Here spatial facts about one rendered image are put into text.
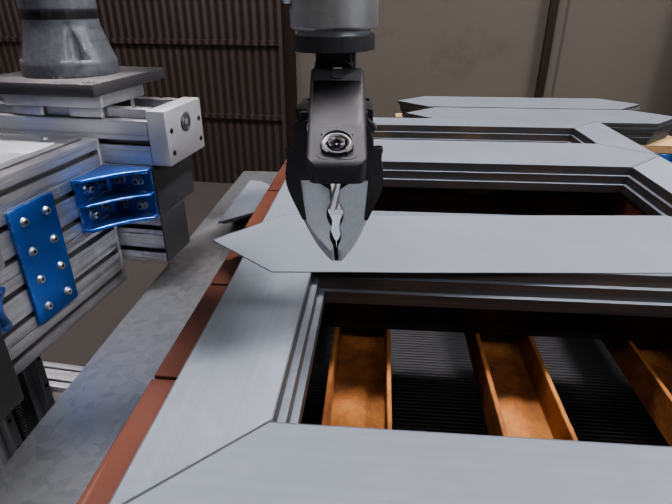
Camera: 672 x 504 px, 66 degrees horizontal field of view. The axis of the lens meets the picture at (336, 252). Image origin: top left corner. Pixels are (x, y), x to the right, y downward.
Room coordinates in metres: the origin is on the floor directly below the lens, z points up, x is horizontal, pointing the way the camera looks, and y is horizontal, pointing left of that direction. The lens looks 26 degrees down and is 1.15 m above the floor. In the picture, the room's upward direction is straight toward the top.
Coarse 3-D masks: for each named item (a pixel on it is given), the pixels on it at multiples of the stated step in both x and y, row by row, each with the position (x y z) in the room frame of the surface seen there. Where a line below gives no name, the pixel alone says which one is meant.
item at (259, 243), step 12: (252, 228) 0.66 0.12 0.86; (264, 228) 0.66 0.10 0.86; (276, 228) 0.66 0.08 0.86; (240, 240) 0.62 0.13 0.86; (252, 240) 0.62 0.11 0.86; (264, 240) 0.62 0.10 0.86; (276, 240) 0.62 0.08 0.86; (240, 252) 0.58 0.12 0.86; (252, 252) 0.58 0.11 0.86; (264, 252) 0.58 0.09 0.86; (276, 252) 0.58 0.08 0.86; (264, 264) 0.55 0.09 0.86
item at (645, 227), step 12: (624, 216) 0.70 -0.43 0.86; (636, 216) 0.70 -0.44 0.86; (648, 216) 0.70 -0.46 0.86; (660, 216) 0.70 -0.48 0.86; (636, 228) 0.66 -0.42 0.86; (648, 228) 0.66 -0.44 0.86; (660, 228) 0.66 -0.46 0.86; (648, 240) 0.62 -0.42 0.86; (660, 240) 0.62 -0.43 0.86; (660, 252) 0.58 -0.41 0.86
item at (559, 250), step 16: (512, 224) 0.67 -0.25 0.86; (528, 224) 0.67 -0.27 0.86; (544, 224) 0.67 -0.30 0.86; (560, 224) 0.67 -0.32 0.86; (528, 240) 0.62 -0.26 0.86; (544, 240) 0.62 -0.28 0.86; (560, 240) 0.62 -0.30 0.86; (576, 240) 0.62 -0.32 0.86; (544, 256) 0.57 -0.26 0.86; (560, 256) 0.57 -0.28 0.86; (576, 256) 0.57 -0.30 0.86; (592, 256) 0.57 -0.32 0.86; (560, 272) 0.53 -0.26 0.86; (576, 272) 0.53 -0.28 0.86; (592, 272) 0.53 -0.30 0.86; (608, 272) 0.53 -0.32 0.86
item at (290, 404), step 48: (336, 192) 0.86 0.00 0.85; (624, 192) 0.93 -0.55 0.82; (336, 288) 0.55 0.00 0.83; (384, 288) 0.54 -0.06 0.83; (432, 288) 0.54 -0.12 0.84; (480, 288) 0.53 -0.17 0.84; (528, 288) 0.53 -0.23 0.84; (576, 288) 0.52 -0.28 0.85; (624, 288) 0.52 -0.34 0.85; (288, 384) 0.35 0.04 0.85
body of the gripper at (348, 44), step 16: (304, 48) 0.45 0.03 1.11; (320, 48) 0.45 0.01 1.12; (336, 48) 0.44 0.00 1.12; (352, 48) 0.45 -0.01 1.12; (368, 48) 0.46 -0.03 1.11; (320, 64) 0.47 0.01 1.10; (336, 64) 0.47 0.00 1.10; (352, 64) 0.47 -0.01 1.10; (304, 112) 0.46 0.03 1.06; (368, 112) 0.47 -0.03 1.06; (304, 128) 0.45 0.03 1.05; (368, 128) 0.45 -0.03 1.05; (304, 144) 0.45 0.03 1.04; (368, 144) 0.45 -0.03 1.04; (304, 160) 0.45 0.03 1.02; (368, 160) 0.45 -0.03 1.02
